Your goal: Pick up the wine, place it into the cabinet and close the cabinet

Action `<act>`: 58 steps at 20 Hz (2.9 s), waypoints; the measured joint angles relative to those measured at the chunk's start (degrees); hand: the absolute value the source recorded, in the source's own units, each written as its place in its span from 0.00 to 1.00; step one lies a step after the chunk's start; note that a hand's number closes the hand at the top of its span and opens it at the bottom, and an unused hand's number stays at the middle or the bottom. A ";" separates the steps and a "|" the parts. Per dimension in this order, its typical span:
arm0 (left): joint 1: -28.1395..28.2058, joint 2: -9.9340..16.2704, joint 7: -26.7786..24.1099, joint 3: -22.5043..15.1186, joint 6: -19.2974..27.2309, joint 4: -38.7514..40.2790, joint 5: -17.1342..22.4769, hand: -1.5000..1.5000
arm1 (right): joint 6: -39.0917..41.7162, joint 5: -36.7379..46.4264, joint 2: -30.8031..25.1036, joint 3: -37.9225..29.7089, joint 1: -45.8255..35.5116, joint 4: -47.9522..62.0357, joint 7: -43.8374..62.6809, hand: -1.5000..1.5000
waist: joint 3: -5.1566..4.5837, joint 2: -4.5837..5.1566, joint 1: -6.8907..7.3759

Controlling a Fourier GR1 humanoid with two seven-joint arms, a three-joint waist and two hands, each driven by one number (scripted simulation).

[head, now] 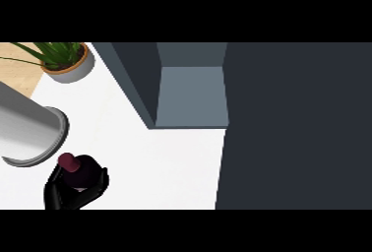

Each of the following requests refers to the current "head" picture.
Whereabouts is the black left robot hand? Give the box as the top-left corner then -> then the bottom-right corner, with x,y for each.
42,163 -> 110,211

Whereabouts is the dark red wine bottle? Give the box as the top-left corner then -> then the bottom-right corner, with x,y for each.
55,152 -> 104,193

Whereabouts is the grey open cabinet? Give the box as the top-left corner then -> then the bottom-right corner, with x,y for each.
91,41 -> 231,130

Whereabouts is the dark grey cabinet door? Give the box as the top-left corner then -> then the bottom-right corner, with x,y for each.
213,41 -> 372,211

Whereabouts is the grey cylindrical appliance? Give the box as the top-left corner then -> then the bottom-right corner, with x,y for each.
0,81 -> 70,168

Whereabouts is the potted green plant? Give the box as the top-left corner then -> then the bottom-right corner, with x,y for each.
0,41 -> 95,85

